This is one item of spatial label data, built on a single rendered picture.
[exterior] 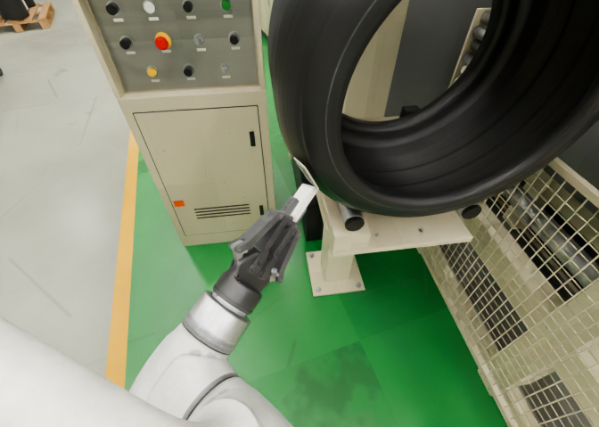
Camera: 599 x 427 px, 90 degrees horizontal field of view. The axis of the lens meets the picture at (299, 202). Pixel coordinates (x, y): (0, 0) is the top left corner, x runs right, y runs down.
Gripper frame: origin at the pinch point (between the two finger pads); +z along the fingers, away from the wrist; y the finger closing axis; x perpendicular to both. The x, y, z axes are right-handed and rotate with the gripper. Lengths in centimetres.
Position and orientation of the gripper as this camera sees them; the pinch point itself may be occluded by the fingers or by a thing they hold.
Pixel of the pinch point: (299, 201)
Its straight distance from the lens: 53.4
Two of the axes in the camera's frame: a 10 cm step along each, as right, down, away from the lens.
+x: 6.7, 2.3, -7.0
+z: 5.5, -7.9, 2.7
